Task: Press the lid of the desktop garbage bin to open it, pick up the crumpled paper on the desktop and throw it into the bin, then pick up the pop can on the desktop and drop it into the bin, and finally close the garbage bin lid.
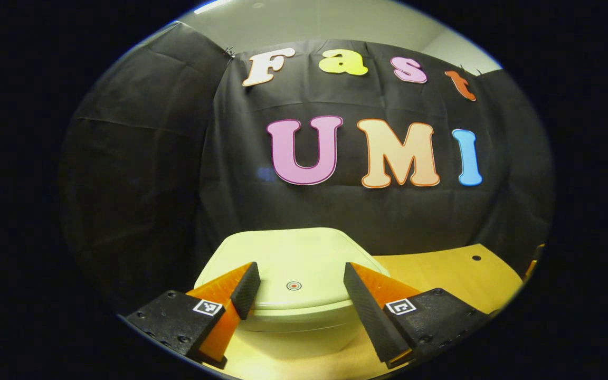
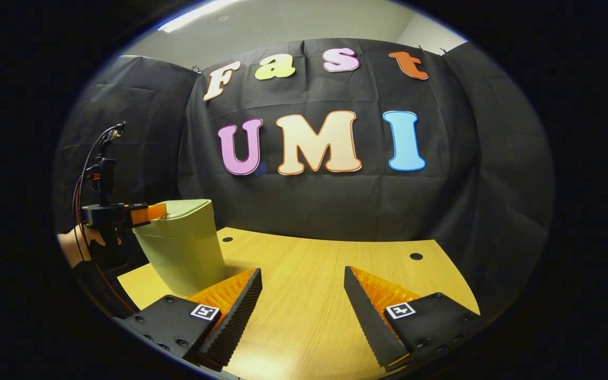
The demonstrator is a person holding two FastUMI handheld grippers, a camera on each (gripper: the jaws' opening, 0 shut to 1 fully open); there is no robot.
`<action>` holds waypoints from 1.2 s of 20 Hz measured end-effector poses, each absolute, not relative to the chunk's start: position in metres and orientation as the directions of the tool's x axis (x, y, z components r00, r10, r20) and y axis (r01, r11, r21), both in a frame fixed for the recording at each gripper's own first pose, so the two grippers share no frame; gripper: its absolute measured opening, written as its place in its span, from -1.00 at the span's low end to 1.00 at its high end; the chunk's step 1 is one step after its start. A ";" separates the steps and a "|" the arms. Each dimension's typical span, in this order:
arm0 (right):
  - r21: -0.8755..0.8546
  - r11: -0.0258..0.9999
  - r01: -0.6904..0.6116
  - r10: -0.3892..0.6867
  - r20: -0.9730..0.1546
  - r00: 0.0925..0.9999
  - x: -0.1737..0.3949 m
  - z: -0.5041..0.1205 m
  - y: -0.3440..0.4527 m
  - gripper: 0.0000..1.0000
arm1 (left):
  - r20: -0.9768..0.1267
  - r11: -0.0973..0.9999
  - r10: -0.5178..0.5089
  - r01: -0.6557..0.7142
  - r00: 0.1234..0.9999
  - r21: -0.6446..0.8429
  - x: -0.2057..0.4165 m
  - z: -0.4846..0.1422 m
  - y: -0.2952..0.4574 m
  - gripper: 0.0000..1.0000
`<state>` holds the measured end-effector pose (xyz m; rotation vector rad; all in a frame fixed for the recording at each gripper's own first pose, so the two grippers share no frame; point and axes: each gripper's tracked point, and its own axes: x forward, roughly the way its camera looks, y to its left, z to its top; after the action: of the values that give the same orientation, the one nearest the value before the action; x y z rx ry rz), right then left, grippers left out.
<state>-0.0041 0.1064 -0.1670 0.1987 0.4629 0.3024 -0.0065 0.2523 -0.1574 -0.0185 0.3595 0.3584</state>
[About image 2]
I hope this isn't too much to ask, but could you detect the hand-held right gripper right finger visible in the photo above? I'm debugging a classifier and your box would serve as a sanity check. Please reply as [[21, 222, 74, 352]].
[[343, 266, 481, 370]]

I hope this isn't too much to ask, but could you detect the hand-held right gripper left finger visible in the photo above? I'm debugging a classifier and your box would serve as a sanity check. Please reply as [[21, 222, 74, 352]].
[[118, 268, 263, 373]]

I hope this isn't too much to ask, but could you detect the green desktop garbage bin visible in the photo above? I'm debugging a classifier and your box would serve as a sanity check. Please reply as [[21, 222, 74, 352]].
[[132, 199, 227, 297]]

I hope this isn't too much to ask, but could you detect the wooden desktop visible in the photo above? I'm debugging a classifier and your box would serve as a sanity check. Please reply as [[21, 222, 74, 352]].
[[117, 227, 481, 380]]

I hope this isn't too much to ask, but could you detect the black backdrop cloth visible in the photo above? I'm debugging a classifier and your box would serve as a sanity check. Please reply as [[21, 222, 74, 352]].
[[51, 37, 555, 338]]

